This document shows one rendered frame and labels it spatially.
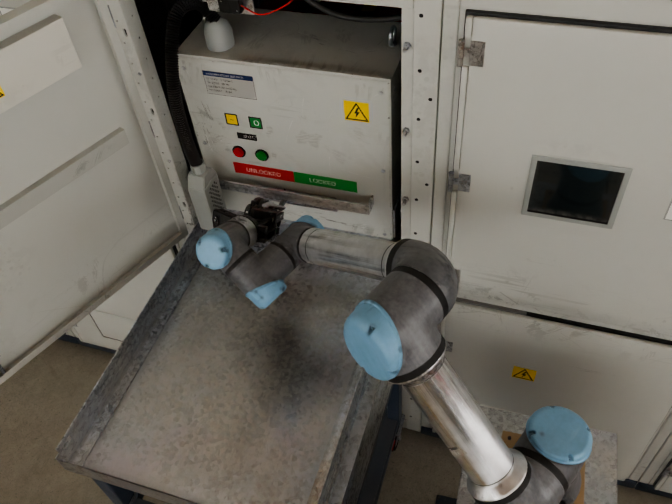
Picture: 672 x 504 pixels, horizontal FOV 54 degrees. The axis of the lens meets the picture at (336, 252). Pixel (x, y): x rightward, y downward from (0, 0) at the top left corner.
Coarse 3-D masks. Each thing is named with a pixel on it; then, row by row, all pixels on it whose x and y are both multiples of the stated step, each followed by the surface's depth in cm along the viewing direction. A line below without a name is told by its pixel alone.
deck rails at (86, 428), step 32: (192, 256) 176; (160, 288) 162; (160, 320) 162; (128, 352) 154; (96, 384) 144; (128, 384) 151; (352, 384) 146; (96, 416) 146; (352, 416) 140; (64, 448) 137; (320, 480) 132
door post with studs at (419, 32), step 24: (432, 0) 110; (408, 24) 115; (432, 24) 113; (408, 48) 118; (432, 48) 117; (408, 72) 122; (432, 72) 120; (408, 96) 126; (432, 96) 124; (408, 120) 130; (432, 120) 128; (408, 144) 135; (432, 144) 133; (408, 168) 140; (408, 192) 145; (408, 216) 151
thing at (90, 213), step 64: (64, 0) 125; (0, 64) 121; (64, 64) 130; (128, 64) 142; (0, 128) 129; (64, 128) 140; (128, 128) 154; (0, 192) 135; (64, 192) 148; (128, 192) 162; (0, 256) 142; (64, 256) 156; (128, 256) 172; (0, 320) 150; (64, 320) 165; (0, 384) 154
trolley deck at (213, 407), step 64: (192, 320) 162; (256, 320) 161; (320, 320) 159; (192, 384) 150; (256, 384) 149; (320, 384) 147; (128, 448) 140; (192, 448) 139; (256, 448) 138; (320, 448) 137
